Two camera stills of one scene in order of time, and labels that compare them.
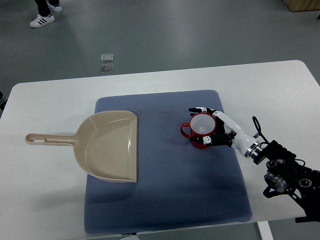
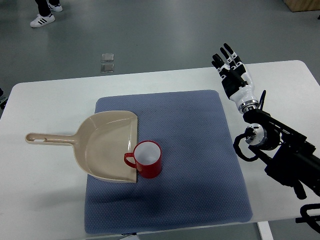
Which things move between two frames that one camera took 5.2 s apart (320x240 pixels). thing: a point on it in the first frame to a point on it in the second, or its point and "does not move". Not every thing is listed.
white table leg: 265,231 does not move
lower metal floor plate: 107,67 does not move
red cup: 202,124 to 148,158
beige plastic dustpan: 106,144 does not move
